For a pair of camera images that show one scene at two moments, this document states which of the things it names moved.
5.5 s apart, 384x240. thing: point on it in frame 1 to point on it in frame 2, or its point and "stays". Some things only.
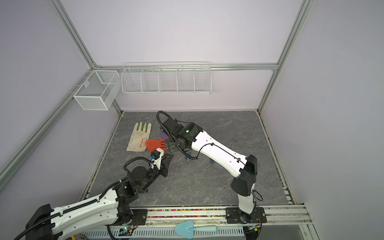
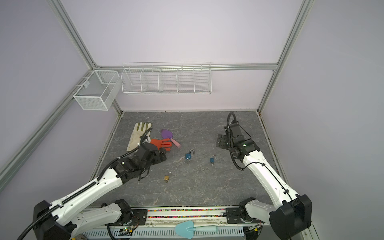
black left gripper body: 163,170 to 157,158
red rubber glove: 152,144 stays
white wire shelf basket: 166,78 stays
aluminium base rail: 203,215 stays
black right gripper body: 173,146 to 223,140
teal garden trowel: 185,228 stays
